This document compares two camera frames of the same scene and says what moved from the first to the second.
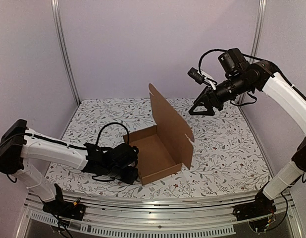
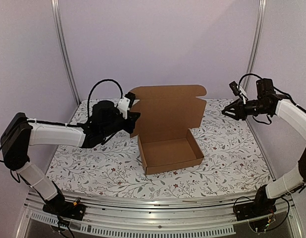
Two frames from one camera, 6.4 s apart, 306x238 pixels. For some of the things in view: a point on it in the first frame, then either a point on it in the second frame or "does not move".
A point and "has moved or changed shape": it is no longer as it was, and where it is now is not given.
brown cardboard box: [162, 149] has moved or changed shape
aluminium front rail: [164, 217] does not move
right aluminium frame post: [262, 11] does not move
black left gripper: [130, 178] -> [133, 116]
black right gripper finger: [200, 98] -> [233, 106]
